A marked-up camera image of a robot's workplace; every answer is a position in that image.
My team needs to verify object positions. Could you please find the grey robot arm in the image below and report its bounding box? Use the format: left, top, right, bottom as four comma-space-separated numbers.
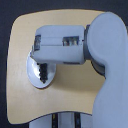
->
29, 12, 128, 128

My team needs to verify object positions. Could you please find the dark purple grape bunch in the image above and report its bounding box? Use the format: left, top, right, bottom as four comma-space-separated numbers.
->
39, 63, 48, 83

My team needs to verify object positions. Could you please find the white round plate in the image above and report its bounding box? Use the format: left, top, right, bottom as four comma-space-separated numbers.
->
26, 56, 57, 89

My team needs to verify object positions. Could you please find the white table base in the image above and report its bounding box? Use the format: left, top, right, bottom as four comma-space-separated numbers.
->
29, 112, 92, 128

